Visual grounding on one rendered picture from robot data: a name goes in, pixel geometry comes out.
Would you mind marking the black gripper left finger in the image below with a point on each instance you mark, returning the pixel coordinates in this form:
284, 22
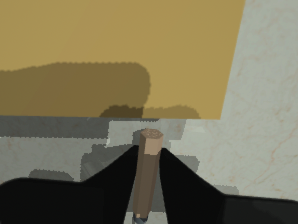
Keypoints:
101, 199

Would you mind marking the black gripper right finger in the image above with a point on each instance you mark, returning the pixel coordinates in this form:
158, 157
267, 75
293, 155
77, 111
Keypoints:
189, 199

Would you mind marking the tan panel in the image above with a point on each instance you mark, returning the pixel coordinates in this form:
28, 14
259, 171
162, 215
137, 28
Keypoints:
167, 59

